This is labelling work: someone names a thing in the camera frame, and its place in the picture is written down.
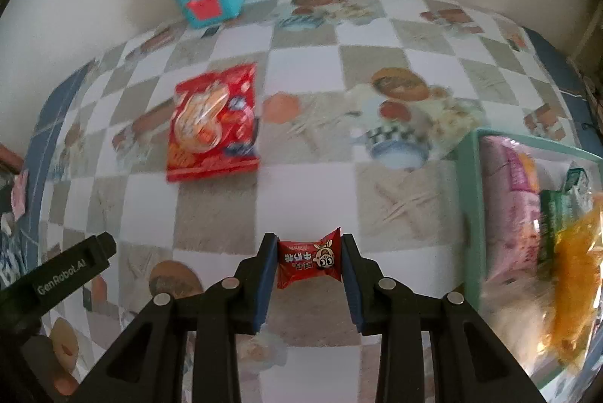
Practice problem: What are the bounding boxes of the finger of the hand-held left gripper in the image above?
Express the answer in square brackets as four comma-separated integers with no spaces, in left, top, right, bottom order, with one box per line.
[92,232,118,274]

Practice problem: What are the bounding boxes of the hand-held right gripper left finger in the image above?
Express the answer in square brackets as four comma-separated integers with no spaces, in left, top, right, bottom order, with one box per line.
[78,233,279,403]

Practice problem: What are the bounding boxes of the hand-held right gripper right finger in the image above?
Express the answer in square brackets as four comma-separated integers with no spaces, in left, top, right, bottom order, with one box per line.
[341,233,547,403]

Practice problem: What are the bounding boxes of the small red candy packet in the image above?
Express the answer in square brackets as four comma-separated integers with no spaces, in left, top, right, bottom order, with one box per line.
[275,228,342,290]

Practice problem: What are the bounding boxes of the teal rimmed white tray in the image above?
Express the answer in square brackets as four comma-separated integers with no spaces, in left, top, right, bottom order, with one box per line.
[459,127,603,389]

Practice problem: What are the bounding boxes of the yellow snack packet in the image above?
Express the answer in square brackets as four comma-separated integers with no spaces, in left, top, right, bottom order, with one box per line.
[542,205,603,371]

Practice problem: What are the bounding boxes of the green and white cracker packet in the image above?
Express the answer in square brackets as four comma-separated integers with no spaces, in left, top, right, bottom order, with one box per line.
[563,167,591,203]

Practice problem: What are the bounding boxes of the person's left hand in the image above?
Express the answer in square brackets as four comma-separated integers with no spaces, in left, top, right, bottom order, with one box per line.
[23,318,81,399]

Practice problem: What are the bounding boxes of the pink paper note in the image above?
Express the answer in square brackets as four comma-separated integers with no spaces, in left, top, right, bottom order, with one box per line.
[13,170,31,213]

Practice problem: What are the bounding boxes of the red snack packet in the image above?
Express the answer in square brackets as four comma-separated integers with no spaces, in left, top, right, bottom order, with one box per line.
[166,63,261,183]

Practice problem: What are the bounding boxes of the pink snack packet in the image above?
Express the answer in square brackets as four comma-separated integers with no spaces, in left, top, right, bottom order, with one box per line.
[481,136,547,286]

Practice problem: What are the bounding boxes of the checkered printed tablecloth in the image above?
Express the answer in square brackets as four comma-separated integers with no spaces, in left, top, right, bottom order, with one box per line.
[21,0,589,403]

